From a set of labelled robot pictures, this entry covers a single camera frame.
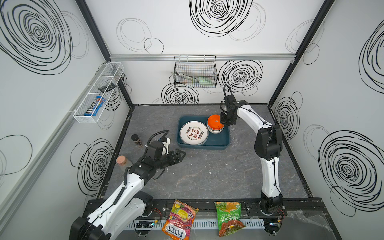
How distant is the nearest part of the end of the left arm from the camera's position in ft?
1.84

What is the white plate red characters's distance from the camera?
0.97m

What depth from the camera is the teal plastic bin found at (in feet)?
3.16

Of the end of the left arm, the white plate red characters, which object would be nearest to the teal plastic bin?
the white plate red characters

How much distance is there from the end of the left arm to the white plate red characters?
0.84 ft

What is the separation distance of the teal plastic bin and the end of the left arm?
233 millimetres
